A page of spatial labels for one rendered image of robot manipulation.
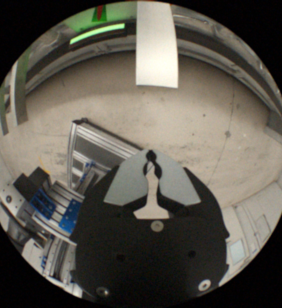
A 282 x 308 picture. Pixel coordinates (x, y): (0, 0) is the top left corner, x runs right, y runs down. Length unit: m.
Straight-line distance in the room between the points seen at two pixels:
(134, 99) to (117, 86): 0.21
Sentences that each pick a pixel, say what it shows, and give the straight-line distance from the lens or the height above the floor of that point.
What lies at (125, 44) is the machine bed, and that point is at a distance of 0.94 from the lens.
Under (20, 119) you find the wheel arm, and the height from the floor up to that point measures 0.85.
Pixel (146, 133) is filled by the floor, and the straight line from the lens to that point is 0.98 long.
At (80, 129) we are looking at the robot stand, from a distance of 0.91.
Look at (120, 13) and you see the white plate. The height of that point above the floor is 0.73.
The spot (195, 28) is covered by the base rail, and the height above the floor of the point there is 0.70.
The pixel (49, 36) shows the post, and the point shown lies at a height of 0.75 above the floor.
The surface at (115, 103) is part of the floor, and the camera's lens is 0.97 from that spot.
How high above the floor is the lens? 0.93
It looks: 59 degrees down
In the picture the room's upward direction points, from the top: 174 degrees counter-clockwise
